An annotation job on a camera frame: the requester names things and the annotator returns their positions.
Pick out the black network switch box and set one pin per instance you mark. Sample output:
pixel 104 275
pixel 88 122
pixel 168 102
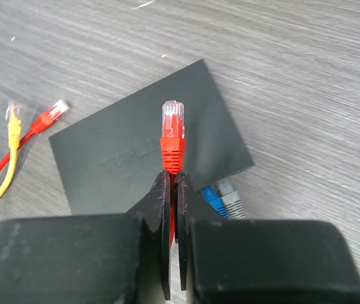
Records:
pixel 109 160

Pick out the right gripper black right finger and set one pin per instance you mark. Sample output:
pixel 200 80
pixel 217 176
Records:
pixel 225 260

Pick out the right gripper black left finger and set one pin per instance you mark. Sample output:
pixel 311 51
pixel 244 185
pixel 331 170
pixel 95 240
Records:
pixel 108 258

